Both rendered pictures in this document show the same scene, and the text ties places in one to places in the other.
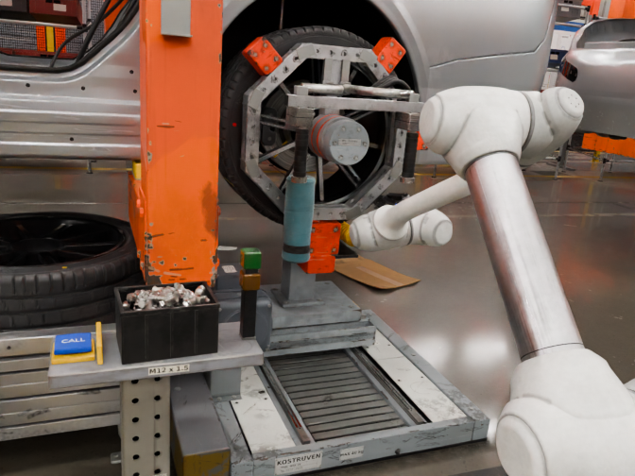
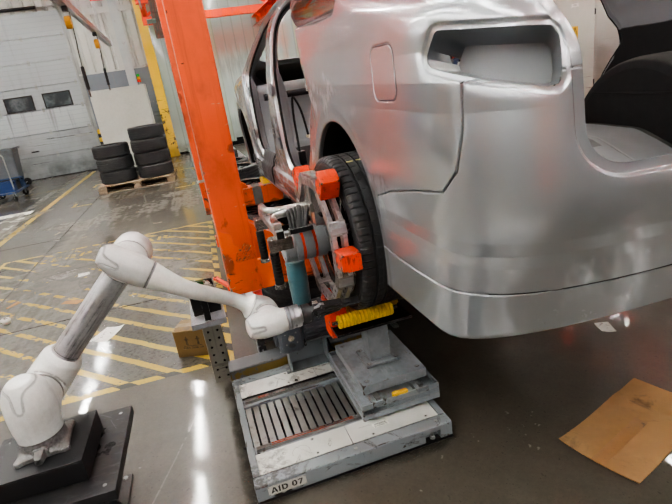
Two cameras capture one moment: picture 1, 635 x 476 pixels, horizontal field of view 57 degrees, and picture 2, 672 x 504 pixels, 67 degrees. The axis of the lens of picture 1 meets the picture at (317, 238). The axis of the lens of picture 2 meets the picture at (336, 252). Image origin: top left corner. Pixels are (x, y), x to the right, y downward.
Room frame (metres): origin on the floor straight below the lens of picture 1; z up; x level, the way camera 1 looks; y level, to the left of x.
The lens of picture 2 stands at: (2.17, -2.00, 1.49)
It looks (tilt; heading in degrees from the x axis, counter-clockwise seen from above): 19 degrees down; 98
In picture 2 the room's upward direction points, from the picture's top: 9 degrees counter-clockwise
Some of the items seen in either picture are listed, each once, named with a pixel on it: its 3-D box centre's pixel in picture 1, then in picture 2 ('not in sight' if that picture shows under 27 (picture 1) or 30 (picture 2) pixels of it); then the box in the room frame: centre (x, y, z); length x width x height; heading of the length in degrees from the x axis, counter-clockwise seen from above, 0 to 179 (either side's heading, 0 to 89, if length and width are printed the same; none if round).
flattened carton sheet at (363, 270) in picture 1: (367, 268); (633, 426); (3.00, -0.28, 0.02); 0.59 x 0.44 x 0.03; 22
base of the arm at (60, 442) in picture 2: not in sight; (42, 441); (0.84, -0.63, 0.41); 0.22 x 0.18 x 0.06; 116
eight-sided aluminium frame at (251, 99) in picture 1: (327, 135); (322, 238); (1.86, 0.00, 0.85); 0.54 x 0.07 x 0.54; 112
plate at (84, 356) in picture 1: (73, 350); not in sight; (1.07, 0.48, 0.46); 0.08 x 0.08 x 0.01; 22
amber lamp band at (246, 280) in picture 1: (249, 280); not in sight; (1.21, 0.14, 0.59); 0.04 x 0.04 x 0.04; 22
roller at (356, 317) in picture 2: (340, 228); (365, 315); (2.00, -0.08, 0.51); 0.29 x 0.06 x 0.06; 22
